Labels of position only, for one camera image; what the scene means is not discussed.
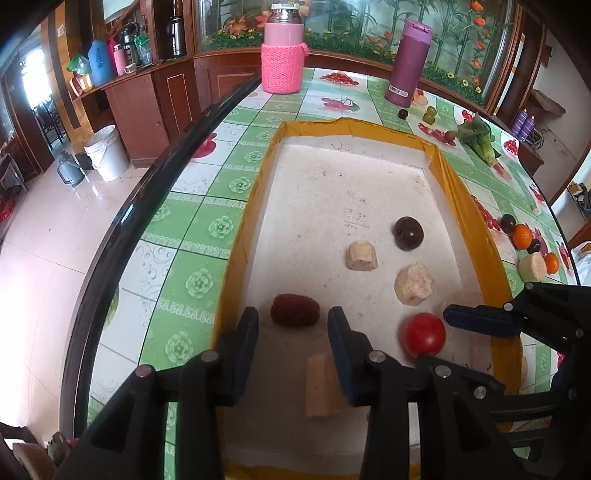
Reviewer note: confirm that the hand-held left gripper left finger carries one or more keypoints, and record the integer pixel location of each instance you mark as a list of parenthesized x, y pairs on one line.
[(244, 350)]

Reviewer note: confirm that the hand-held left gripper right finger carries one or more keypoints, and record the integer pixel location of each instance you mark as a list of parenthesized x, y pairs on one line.
[(341, 350)]

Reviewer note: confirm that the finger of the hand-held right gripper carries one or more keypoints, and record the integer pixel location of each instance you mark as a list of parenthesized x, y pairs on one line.
[(531, 408), (480, 319)]

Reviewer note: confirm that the square beige block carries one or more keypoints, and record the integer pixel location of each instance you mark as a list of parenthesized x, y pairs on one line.
[(323, 387)]

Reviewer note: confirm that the red tomato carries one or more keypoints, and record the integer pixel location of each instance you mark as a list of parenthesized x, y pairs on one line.
[(422, 334)]

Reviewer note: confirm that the red date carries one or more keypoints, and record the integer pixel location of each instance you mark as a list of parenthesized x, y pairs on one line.
[(294, 309)]

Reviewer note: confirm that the large round beige block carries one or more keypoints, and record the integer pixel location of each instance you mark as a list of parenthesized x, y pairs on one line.
[(532, 266)]

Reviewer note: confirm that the notched beige chunk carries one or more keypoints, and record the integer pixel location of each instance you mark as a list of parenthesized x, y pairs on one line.
[(414, 284)]

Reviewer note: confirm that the small orange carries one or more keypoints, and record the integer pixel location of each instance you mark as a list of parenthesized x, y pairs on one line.
[(551, 262)]

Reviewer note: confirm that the large orange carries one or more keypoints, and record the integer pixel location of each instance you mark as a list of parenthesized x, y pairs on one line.
[(521, 235)]

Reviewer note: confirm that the small beige chunk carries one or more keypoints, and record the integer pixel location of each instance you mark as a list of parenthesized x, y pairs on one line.
[(362, 255)]

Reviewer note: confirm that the dark purple plum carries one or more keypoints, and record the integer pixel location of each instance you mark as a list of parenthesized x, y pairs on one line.
[(408, 233), (534, 245), (508, 224)]

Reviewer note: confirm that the white foam tray yellow rim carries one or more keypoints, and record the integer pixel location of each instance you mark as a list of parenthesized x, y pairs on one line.
[(323, 194)]

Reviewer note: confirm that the green printed tablecloth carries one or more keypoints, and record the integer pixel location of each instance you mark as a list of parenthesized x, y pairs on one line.
[(198, 240)]

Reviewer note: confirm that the low wooden side cabinet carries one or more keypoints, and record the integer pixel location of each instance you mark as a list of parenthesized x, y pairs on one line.
[(533, 157)]

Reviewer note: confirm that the green bok choy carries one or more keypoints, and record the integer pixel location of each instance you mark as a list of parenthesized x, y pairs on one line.
[(480, 138)]

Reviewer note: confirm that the small brown fruit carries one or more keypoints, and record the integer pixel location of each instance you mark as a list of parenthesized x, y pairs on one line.
[(450, 135)]

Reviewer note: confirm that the small purple bottle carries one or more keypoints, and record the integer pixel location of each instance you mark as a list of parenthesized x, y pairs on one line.
[(519, 122), (528, 127)]

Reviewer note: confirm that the white plastic bucket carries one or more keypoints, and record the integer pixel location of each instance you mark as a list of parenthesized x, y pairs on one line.
[(108, 154)]

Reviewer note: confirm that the dark small bin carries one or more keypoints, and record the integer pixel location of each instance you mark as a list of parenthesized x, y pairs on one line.
[(83, 161)]

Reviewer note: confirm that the grey kettle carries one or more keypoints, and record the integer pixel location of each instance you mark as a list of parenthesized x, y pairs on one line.
[(70, 170)]

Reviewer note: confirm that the brown wooden cabinet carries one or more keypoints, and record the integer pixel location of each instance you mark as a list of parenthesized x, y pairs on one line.
[(138, 110)]

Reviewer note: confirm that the purple thermos bottle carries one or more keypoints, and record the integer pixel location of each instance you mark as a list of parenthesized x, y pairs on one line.
[(408, 64)]

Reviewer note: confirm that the pink knit covered bottle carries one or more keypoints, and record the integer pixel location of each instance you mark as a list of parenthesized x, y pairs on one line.
[(282, 60)]

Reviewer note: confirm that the dark wooden chairs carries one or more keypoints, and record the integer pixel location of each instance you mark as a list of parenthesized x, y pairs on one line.
[(48, 122)]

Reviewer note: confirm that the white cup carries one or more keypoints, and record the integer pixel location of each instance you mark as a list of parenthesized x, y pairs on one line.
[(129, 68)]

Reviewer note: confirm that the flower painted glass panel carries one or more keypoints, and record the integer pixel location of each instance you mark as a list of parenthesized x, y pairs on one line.
[(369, 27)]

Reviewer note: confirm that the orange red box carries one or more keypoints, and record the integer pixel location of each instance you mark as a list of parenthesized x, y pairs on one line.
[(78, 86)]

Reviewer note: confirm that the pink water bottle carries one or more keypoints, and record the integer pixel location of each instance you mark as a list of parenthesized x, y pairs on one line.
[(119, 60)]

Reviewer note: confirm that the clear jug green lid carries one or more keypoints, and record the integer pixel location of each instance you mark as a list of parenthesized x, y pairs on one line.
[(145, 48)]

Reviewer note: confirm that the blue thermos jug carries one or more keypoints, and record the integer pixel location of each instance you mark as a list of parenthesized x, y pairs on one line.
[(101, 62)]

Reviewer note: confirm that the steel thermos flask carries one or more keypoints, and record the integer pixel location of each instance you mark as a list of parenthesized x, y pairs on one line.
[(177, 34)]

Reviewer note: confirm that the black thermos flask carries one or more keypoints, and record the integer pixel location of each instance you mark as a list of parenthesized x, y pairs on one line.
[(129, 41)]

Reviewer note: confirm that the green plastic bag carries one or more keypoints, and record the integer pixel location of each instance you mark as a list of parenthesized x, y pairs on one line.
[(76, 64)]

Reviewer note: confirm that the brown wooden wall shelf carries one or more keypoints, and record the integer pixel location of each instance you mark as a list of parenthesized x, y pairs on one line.
[(547, 102)]

